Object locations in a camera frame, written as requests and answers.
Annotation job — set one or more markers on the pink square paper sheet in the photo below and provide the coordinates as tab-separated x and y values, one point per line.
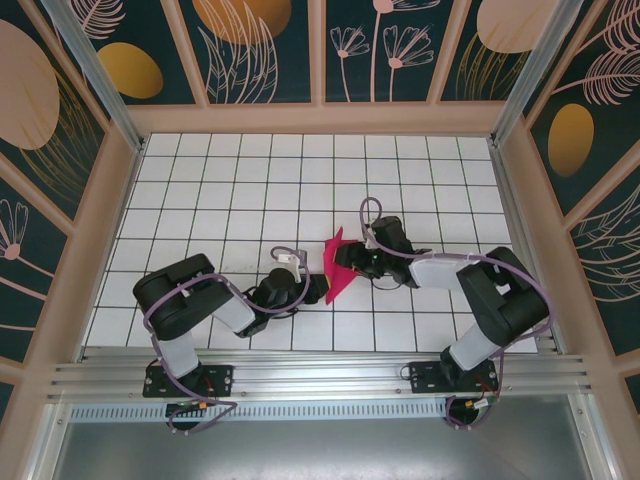
330	280

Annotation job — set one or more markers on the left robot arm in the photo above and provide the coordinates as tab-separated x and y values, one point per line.
175	295

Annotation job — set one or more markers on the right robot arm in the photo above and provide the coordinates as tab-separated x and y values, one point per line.
510	300

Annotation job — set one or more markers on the grey sheet metal shelf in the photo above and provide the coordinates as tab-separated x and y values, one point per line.
320	450

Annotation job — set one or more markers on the small controller board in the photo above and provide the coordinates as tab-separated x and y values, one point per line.
482	403
192	406

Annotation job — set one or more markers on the long aluminium mounting rail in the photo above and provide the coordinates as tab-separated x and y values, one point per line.
320	372

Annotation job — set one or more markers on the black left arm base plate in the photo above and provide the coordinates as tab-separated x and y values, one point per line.
220	380

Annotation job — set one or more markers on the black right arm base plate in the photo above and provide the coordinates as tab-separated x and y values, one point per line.
425	380

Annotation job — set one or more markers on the aluminium side rail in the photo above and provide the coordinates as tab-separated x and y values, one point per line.
520	250

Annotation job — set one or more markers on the aluminium frame post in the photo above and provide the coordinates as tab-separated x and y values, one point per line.
535	65
100	75

